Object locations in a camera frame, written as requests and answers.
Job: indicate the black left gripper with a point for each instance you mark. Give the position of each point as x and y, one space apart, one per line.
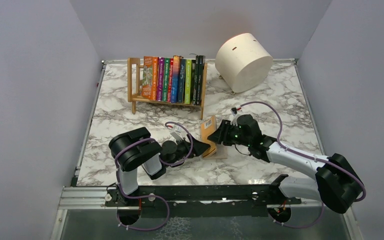
189 148

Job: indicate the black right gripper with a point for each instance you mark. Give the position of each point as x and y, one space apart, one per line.
225 133

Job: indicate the plain orange paperback book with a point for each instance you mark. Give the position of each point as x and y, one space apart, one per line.
215 152

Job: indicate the blue cover paperback book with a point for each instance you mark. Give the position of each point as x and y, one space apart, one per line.
175 78

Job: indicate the dark green hardcover book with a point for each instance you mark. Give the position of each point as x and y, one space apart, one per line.
200 69

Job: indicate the wooden dowel rack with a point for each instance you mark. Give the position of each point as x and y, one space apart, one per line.
134 82

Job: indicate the red spine paperback book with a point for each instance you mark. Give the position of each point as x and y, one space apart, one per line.
170 76

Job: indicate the green cartoon paperback book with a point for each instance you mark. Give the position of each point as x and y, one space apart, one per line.
166 79

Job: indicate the purple spine paperback book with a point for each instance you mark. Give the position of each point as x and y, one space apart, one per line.
160 79

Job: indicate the orange cartoon paperback book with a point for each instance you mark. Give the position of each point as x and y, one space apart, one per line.
149 77

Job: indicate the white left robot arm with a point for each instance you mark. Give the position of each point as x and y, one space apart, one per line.
136 148

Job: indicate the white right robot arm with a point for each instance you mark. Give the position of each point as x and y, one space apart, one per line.
330 179

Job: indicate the cream cylindrical lamp shade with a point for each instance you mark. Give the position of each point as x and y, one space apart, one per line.
243 62

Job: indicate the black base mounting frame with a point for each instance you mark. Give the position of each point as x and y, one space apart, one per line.
195 201

